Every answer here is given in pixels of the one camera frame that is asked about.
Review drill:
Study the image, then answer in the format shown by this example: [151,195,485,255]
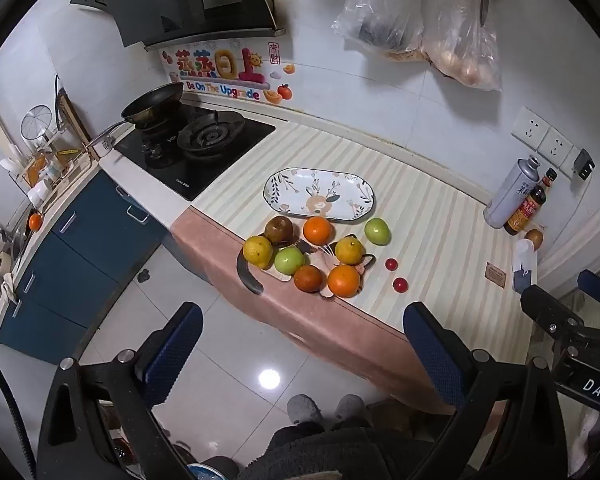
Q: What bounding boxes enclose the dark sauce bottle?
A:
[503,167,559,236]

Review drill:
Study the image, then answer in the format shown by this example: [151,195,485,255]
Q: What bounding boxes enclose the green apple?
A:
[274,246,307,275]
[364,217,392,246]

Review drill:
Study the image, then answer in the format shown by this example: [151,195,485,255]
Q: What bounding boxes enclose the yellow citrus fruit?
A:
[334,236,366,266]
[243,235,274,270]

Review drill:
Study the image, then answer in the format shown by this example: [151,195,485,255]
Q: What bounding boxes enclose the black frying pan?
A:
[86,82,186,150]

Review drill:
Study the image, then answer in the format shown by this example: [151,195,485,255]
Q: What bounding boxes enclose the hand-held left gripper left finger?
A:
[37,302,204,480]

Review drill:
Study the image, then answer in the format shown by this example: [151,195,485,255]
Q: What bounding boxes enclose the black gas stove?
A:
[114,105,277,202]

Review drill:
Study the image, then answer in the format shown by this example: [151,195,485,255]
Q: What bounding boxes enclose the brown apple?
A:
[264,215,299,247]

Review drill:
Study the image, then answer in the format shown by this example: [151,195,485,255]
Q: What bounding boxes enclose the black cable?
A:
[0,337,37,480]

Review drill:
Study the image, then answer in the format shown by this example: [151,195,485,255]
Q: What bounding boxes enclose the clear plastic bag dark contents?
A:
[332,0,427,62]

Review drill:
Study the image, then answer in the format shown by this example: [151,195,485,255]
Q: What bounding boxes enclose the person's right forearm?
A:
[575,407,600,466]

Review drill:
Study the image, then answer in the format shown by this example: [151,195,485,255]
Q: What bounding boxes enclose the person's dark trousers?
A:
[200,417,481,480]

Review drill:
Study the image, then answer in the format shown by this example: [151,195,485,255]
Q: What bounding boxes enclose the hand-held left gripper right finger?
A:
[404,302,576,480]

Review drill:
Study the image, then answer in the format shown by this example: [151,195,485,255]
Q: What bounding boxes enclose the white wall socket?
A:
[511,106,551,147]
[537,127,574,169]

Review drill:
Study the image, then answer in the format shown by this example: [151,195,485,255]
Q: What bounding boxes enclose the grey gas canister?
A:
[483,156,541,230]

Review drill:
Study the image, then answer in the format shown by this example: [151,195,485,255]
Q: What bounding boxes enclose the metal dish rack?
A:
[0,125,91,207]

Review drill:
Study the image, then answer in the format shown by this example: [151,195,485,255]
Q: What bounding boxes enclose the colourful wall sticker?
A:
[160,41,297,106]

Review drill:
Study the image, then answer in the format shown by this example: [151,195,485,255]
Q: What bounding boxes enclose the small brown card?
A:
[484,261,507,289]

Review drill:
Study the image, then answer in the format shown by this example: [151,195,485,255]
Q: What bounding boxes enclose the blue kitchen cabinet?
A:
[0,170,170,367]

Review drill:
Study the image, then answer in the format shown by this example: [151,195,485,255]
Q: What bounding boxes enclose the wooden cutting board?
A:
[55,87,94,146]

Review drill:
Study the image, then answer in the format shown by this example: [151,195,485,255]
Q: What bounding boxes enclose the grey slipper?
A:
[287,394,324,426]
[334,394,366,422]

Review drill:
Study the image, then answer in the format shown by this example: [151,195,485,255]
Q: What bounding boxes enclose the floral oval plate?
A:
[263,167,377,223]

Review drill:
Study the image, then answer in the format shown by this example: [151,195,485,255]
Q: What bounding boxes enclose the round metal strainer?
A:
[20,104,54,142]

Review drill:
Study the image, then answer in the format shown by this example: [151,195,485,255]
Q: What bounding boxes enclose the black plug adapter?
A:
[572,148,595,181]

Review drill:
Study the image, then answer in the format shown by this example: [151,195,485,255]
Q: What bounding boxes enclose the white enamel mug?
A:
[86,135,116,159]

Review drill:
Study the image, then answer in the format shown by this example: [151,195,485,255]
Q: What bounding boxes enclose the clear plastic bag of eggs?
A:
[422,0,504,93]

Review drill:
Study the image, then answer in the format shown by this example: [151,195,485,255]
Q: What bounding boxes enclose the cat print mat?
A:
[235,234,377,301]

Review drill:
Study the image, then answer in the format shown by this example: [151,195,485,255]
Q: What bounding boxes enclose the black range hood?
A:
[70,0,287,52]

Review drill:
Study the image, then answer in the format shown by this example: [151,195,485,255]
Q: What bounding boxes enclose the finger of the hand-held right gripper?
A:
[577,269,600,307]
[520,284,586,335]

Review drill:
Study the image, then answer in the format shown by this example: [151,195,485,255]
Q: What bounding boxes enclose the dark brownish orange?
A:
[293,264,323,294]

